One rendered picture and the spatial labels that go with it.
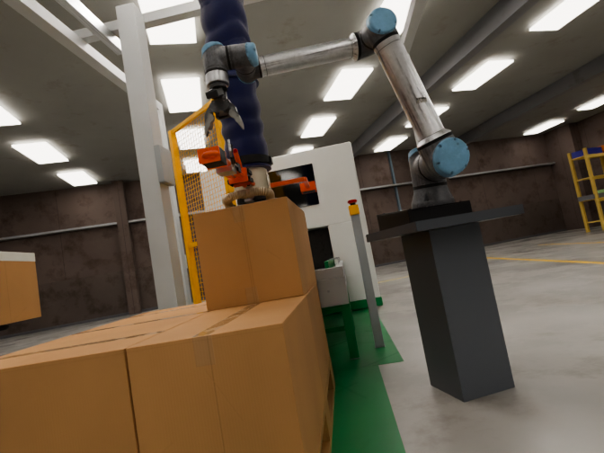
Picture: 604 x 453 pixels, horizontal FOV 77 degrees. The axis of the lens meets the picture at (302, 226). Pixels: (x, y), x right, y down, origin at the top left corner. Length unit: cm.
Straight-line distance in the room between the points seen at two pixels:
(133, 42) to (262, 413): 320
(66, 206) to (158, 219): 1010
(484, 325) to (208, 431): 122
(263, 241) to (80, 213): 1166
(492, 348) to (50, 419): 156
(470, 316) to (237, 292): 97
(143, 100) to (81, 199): 981
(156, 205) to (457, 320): 233
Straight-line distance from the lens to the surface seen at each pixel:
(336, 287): 215
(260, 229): 154
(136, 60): 362
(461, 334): 177
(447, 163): 163
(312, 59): 182
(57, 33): 450
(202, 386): 101
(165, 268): 314
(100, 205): 1293
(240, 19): 217
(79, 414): 118
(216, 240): 159
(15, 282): 276
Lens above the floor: 68
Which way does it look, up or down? 5 degrees up
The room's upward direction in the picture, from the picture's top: 10 degrees counter-clockwise
